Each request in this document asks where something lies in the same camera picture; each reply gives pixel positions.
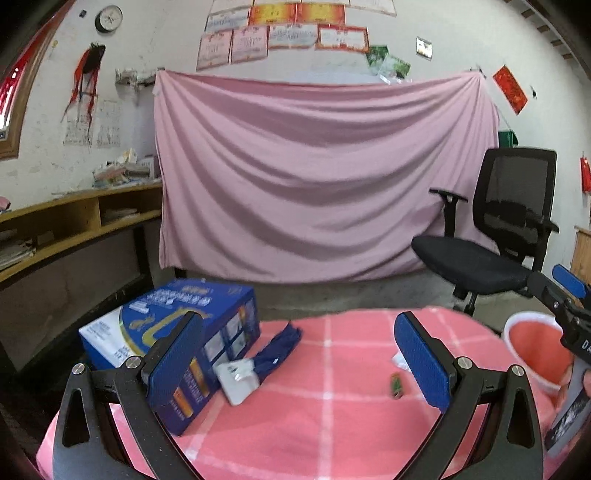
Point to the blue folded umbrella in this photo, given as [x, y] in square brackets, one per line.
[276, 352]

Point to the pink hanging sheet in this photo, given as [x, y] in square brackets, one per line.
[289, 183]

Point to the green battery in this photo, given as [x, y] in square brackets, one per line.
[397, 386]

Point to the pink checked tablecloth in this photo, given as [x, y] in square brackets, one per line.
[326, 413]

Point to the red paper wall decoration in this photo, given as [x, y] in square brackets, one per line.
[511, 89]

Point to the black office chair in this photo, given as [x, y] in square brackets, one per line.
[512, 206]

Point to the wooden wall shelf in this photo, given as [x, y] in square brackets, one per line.
[61, 226]

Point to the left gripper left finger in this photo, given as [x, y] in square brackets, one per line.
[87, 443]

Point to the blue cardboard box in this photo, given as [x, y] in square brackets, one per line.
[231, 327]

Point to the wall clock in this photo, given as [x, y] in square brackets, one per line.
[109, 19]

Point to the wooden counter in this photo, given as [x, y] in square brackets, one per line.
[581, 260]

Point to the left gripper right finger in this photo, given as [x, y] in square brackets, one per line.
[508, 444]

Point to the red white trash basin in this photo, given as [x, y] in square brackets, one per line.
[534, 339]

